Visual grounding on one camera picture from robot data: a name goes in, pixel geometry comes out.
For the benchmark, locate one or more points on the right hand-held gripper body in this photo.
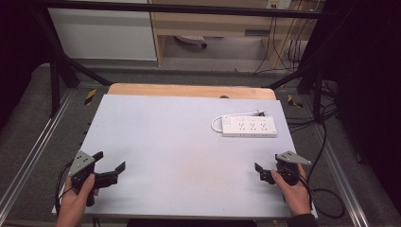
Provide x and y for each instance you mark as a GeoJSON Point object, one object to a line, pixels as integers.
{"type": "Point", "coordinates": [291, 159]}

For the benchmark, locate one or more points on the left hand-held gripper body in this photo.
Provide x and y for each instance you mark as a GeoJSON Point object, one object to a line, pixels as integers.
{"type": "Point", "coordinates": [81, 162]}

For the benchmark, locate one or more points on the person's right hand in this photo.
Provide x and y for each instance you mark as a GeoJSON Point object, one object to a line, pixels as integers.
{"type": "Point", "coordinates": [296, 197]}

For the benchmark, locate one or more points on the person's left hand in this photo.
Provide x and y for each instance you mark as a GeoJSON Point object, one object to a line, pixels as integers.
{"type": "Point", "coordinates": [74, 203]}

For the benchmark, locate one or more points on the white power strip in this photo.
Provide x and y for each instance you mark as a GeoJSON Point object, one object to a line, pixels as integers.
{"type": "Point", "coordinates": [249, 126]}

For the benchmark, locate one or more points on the pale blue table board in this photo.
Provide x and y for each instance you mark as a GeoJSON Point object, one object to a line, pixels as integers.
{"type": "Point", "coordinates": [176, 157]}

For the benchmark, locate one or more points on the person's dark clothing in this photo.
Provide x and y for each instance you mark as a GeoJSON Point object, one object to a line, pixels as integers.
{"type": "Point", "coordinates": [192, 223]}

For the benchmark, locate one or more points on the black curtain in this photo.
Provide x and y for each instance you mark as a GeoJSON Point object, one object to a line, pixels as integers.
{"type": "Point", "coordinates": [15, 47]}
{"type": "Point", "coordinates": [365, 78]}

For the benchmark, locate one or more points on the white cabinet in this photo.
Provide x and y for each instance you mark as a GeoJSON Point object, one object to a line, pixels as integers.
{"type": "Point", "coordinates": [104, 34]}

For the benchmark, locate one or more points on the grey object under desk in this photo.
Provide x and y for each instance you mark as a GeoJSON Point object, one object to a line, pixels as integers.
{"type": "Point", "coordinates": [192, 40]}

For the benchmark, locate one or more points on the aluminium floor rail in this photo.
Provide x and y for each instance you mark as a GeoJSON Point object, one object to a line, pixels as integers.
{"type": "Point", "coordinates": [342, 176]}
{"type": "Point", "coordinates": [34, 148]}

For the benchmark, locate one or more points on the black frame stand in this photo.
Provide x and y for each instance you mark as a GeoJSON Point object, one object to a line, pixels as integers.
{"type": "Point", "coordinates": [317, 94]}
{"type": "Point", "coordinates": [55, 88]}

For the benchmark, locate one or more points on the white wall socket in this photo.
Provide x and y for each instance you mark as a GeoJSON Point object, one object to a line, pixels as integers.
{"type": "Point", "coordinates": [279, 3]}

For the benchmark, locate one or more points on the black frame crossbar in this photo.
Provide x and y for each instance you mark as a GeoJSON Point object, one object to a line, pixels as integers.
{"type": "Point", "coordinates": [189, 8]}

